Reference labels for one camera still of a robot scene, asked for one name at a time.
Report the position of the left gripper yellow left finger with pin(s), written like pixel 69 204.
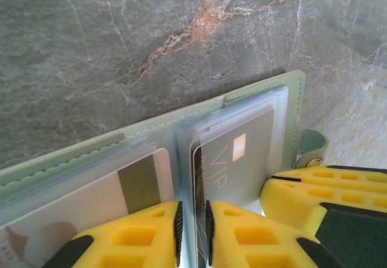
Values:
pixel 157 219

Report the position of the green card holder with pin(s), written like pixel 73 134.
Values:
pixel 257 89

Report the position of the grey VIP chip card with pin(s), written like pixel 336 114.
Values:
pixel 242 171

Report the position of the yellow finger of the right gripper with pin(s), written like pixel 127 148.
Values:
pixel 347 177
pixel 290 198

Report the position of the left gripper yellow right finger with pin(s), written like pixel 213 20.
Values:
pixel 229 225

